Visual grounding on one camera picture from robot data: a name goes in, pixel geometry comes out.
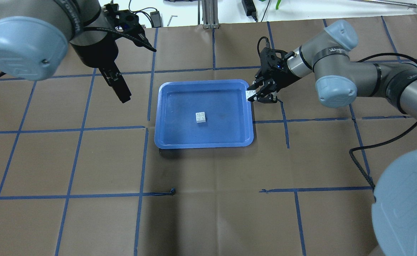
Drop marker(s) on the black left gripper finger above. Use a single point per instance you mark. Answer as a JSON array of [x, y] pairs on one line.
[[114, 79]]

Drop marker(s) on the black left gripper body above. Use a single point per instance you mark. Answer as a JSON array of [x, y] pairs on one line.
[[95, 53]]

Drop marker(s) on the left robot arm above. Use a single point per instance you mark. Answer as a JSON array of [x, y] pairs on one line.
[[35, 36]]

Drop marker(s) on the black power adapter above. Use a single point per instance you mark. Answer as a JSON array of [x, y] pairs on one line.
[[156, 19]]

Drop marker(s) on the white block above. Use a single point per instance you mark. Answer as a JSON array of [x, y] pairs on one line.
[[251, 95], [200, 117]]

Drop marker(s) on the aluminium frame post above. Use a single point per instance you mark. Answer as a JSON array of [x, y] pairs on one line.
[[209, 12]]

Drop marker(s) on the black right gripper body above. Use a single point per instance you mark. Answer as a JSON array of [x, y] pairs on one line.
[[280, 78]]

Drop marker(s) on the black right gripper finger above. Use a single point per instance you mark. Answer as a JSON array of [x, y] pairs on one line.
[[270, 99], [262, 89]]

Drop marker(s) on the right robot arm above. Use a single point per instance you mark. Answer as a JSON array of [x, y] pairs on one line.
[[339, 81]]

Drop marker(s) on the blue plastic tray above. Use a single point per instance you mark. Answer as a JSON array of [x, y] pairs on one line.
[[229, 115]]

